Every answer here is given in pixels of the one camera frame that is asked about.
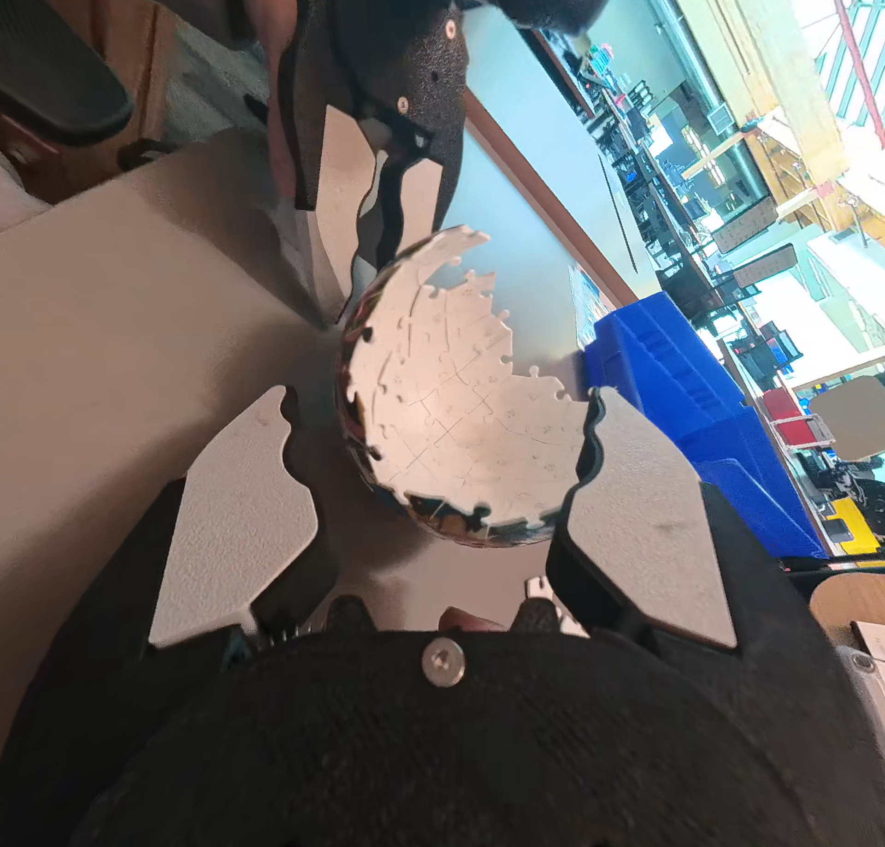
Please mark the blue plastic bin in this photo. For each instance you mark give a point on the blue plastic bin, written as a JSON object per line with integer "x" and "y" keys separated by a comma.
{"x": 691, "y": 404}

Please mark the person's right hand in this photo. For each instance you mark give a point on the person's right hand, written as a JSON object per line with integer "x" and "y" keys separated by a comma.
{"x": 470, "y": 620}

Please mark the colourful cartoon puzzle ball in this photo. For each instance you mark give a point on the colourful cartoon puzzle ball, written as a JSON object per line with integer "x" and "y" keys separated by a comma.
{"x": 456, "y": 404}

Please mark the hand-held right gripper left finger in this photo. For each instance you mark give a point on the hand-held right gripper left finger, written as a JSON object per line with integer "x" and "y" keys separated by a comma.
{"x": 235, "y": 549}

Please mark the person's left hand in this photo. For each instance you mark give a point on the person's left hand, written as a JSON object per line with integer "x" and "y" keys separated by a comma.
{"x": 273, "y": 65}

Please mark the small red bin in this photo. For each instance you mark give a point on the small red bin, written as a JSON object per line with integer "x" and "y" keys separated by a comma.
{"x": 781, "y": 408}

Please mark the loose white puzzle pieces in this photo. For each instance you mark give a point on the loose white puzzle pieces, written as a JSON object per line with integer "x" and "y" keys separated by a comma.
{"x": 539, "y": 588}

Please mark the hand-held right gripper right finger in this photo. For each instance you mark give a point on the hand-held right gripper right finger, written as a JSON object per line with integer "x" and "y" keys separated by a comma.
{"x": 650, "y": 549}

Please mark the wooden document board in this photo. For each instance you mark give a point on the wooden document board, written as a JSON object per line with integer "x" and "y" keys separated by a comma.
{"x": 843, "y": 601}

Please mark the black office chair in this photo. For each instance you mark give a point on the black office chair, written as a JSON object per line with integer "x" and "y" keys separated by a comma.
{"x": 55, "y": 79}

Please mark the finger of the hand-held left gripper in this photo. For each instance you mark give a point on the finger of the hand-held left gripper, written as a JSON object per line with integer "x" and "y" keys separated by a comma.
{"x": 335, "y": 204}
{"x": 394, "y": 204}

